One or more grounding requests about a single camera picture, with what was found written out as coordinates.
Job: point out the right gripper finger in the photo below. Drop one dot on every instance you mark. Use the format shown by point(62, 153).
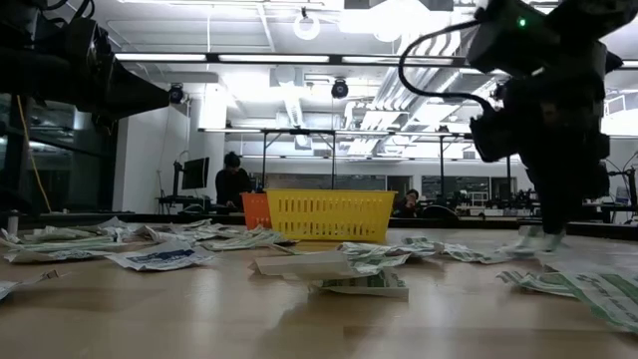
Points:
point(558, 204)

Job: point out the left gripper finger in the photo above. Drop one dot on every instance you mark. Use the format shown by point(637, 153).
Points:
point(134, 95)

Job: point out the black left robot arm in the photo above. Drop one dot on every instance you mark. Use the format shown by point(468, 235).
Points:
point(30, 70)

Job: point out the long ceiling light bar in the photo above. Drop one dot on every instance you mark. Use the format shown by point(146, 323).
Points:
point(164, 57)

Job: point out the black computer monitor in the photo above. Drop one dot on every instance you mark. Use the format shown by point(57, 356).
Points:
point(199, 173)

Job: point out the black office chair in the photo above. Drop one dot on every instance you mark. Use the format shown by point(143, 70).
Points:
point(441, 212)

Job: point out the standing person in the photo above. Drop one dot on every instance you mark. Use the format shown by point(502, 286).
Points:
point(233, 184)

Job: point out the seated person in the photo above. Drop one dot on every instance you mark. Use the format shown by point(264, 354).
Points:
point(409, 204)

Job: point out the orange-red plastic basket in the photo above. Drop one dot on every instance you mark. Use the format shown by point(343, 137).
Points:
point(255, 212)

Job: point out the yellow plastic basket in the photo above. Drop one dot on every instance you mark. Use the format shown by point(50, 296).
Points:
point(349, 195)

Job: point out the black ceiling camera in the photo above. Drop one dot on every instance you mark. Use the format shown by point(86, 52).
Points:
point(340, 89)
point(176, 94)

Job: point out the small white post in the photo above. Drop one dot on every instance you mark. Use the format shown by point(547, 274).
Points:
point(13, 222)

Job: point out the distant black metal frame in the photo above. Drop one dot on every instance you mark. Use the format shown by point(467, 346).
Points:
point(299, 131)

